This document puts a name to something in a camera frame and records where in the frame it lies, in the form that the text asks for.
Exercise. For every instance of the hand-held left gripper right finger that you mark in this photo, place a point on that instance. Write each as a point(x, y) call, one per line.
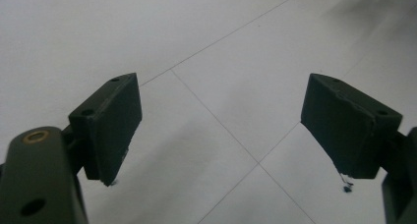
point(347, 132)

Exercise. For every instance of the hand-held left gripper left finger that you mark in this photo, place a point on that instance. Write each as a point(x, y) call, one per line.
point(111, 129)

